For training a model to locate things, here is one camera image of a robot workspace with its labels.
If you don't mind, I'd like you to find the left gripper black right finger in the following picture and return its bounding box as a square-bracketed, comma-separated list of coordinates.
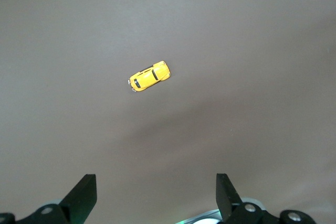
[216, 173, 280, 224]

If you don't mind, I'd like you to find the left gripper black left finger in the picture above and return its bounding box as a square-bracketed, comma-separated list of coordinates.
[15, 174, 97, 224]

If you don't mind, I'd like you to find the yellow beetle toy car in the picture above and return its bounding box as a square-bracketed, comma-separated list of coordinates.
[127, 60, 172, 93]

